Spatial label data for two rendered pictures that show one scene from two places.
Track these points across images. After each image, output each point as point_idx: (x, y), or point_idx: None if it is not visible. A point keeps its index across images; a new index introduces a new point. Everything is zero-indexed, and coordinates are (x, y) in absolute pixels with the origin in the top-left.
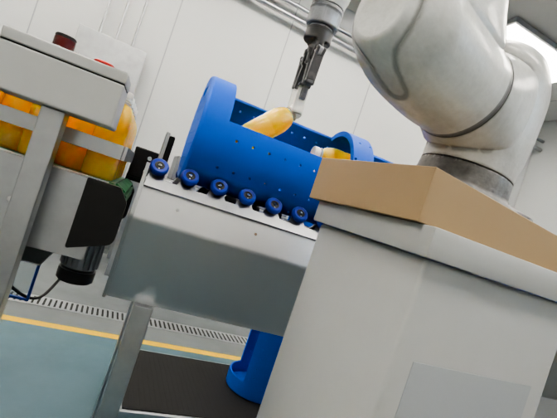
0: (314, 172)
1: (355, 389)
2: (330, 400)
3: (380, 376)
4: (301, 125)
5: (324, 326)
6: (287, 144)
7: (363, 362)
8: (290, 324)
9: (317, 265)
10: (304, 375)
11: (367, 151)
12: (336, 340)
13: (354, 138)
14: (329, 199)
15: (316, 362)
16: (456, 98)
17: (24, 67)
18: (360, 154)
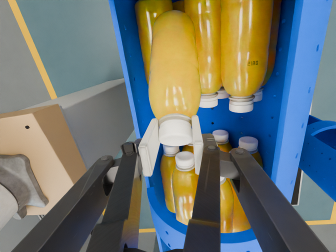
0: None
1: (40, 104)
2: (56, 100)
3: (24, 108)
4: (274, 173)
5: (58, 102)
6: (129, 103)
7: (32, 107)
8: (90, 95)
9: (64, 104)
10: (74, 97)
11: (160, 231)
12: (49, 104)
13: (170, 229)
14: (29, 108)
15: (65, 99)
16: None
17: None
18: (153, 214)
